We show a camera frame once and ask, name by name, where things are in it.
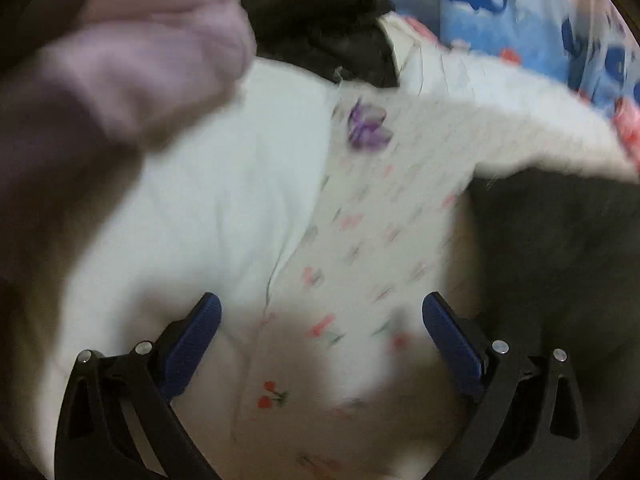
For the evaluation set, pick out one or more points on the white garment on bed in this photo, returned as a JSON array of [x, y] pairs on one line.
[[218, 209]]

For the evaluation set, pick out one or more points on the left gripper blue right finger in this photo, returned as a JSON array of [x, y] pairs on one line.
[[527, 419]]

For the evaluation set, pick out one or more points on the pink patterned cloth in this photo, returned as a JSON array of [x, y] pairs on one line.
[[621, 112]]

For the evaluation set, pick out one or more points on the lavender puffer garment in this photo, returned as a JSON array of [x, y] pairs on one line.
[[80, 78]]

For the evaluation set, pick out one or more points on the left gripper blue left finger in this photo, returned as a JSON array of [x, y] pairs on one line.
[[116, 420]]

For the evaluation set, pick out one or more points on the blue whale print quilt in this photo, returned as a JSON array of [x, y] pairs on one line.
[[584, 44]]

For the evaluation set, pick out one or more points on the large black puffer jacket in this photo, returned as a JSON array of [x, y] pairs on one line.
[[559, 260]]

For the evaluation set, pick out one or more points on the small black jacket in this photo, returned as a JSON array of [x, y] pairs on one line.
[[338, 40]]

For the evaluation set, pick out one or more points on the purple butterfly hair clip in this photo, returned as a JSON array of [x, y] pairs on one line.
[[365, 128]]

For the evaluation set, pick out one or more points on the white cherry print bedsheet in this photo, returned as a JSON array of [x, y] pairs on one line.
[[344, 382]]

